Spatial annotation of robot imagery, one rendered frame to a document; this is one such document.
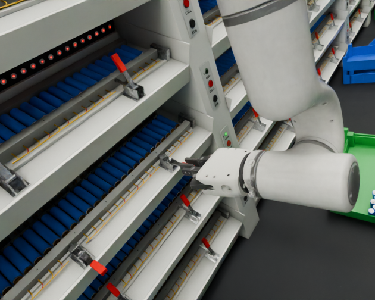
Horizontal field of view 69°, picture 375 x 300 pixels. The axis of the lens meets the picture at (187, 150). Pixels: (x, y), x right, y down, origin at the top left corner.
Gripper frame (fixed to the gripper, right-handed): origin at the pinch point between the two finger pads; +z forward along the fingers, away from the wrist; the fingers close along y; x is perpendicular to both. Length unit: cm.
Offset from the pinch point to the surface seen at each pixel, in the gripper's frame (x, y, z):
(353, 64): -39, 133, 1
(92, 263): 0.6, -26.7, 2.5
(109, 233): -0.8, -20.5, 7.3
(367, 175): -48, 53, -19
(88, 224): 3.0, -22.0, 9.1
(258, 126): -18.0, 42.4, 9.9
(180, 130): 3.4, 9.6, 9.6
